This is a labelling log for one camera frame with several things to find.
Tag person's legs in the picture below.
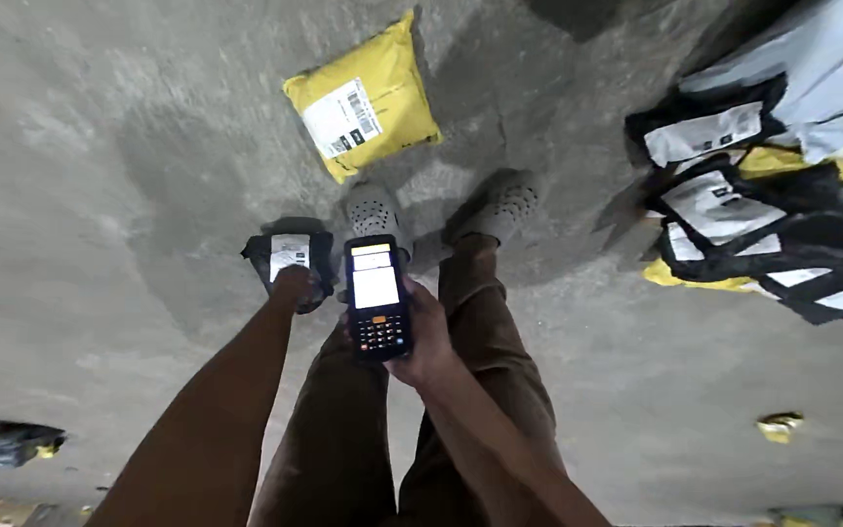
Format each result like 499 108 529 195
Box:
247 169 567 527

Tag person's right hand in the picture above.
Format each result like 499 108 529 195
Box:
339 274 456 389

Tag yellow padded envelope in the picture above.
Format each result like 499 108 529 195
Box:
282 9 443 184

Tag small black parcel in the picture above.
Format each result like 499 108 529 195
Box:
241 231 335 316

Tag person's right forearm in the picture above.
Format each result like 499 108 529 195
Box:
417 353 613 527

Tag pile of mixed parcels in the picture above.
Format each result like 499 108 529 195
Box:
625 0 843 345

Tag person's left hand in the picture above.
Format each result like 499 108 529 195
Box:
272 264 326 314

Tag small crumpled yellow packet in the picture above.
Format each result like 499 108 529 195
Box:
757 411 805 445

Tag black handheld scanner with keypad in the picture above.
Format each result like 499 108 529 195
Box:
344 234 414 364

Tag person's left forearm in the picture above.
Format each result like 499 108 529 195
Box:
85 291 297 527

